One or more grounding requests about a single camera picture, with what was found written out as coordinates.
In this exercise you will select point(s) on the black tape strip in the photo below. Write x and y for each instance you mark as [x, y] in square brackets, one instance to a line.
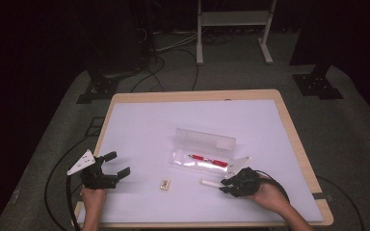
[318, 196]

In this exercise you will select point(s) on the white metal stand frame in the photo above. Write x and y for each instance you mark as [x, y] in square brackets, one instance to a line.
[234, 18]

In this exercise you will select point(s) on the white table mat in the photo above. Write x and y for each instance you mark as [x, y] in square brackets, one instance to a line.
[141, 128]

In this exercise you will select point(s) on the white pen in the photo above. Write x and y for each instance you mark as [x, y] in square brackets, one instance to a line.
[210, 183]

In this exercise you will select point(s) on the small beige eraser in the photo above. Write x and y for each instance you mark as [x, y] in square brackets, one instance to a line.
[165, 184]

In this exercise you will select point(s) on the person's right hand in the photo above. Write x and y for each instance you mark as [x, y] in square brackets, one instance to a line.
[271, 194]

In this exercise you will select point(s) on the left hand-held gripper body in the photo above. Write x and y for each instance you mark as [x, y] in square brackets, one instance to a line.
[96, 180]

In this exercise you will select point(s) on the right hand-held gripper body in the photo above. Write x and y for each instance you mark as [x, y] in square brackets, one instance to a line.
[245, 183]

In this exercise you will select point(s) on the person's left hand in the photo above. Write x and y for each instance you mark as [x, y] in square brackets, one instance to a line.
[93, 197]

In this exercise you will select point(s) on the clear plastic pencil case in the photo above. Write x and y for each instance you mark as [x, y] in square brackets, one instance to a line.
[205, 142]

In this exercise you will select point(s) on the red pen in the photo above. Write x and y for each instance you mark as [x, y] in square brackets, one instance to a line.
[208, 160]

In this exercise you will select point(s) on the black stand base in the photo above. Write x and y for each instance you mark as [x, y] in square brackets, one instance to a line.
[101, 86]
[316, 85]

